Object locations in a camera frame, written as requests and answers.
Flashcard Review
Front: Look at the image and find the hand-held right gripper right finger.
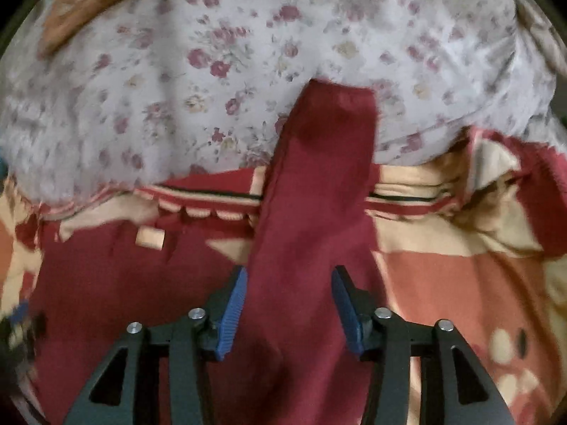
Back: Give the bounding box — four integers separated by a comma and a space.
331, 266, 517, 425

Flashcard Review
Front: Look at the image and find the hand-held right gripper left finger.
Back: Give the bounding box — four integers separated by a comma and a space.
63, 266, 249, 425

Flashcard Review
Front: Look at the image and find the maroon garment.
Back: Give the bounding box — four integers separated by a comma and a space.
241, 77, 391, 425

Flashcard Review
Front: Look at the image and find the red and cream patterned blanket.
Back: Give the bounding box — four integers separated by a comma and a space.
0, 126, 567, 425

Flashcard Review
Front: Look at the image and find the floral bed sheet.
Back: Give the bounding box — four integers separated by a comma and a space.
0, 0, 567, 213

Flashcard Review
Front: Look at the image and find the brown plush mat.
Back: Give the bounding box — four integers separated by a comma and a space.
38, 0, 196, 54

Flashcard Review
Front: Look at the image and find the beige cloth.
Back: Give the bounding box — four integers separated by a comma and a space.
509, 0, 567, 98

